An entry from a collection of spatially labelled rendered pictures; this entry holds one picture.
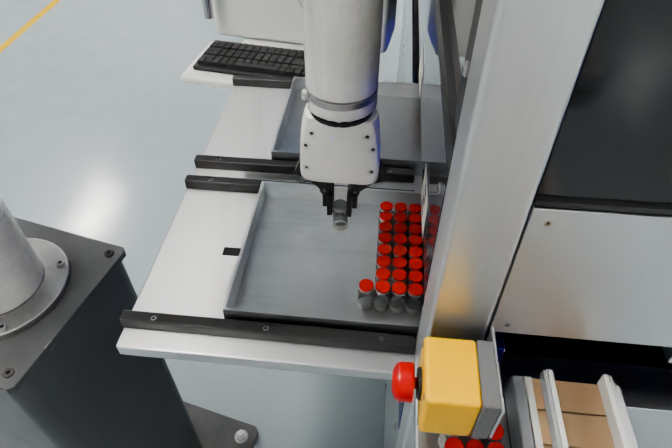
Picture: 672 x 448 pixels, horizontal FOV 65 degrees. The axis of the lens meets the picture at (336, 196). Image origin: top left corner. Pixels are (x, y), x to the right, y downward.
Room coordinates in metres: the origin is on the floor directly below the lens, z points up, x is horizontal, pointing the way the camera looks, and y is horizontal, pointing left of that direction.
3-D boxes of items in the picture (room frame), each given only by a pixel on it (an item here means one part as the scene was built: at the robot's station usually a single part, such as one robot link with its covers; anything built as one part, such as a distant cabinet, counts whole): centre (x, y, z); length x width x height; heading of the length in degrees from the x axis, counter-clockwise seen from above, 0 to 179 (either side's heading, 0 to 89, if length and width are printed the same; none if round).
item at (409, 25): (1.36, -0.21, 0.73); 1.98 x 0.01 x 0.25; 174
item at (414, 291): (0.51, -0.12, 0.91); 0.18 x 0.02 x 0.05; 174
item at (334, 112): (0.53, 0.00, 1.17); 0.09 x 0.08 x 0.03; 84
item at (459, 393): (0.26, -0.12, 1.00); 0.08 x 0.07 x 0.07; 84
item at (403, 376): (0.26, -0.08, 0.99); 0.04 x 0.04 x 0.04; 84
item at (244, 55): (1.24, 0.16, 0.82); 0.40 x 0.14 x 0.02; 76
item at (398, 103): (0.86, -0.06, 0.90); 0.34 x 0.26 x 0.04; 84
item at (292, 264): (0.52, -0.03, 0.90); 0.34 x 0.26 x 0.04; 84
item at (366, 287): (0.44, -0.04, 0.91); 0.02 x 0.02 x 0.05
